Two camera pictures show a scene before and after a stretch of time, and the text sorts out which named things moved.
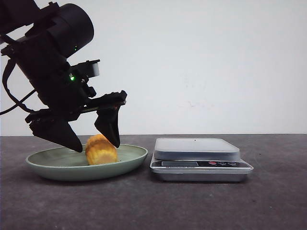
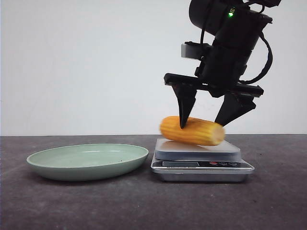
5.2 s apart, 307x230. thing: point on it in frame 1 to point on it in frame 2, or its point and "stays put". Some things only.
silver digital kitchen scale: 198,159 stays put
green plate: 69,164 stays put
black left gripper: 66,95 to 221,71
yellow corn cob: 99,151 to 196,131
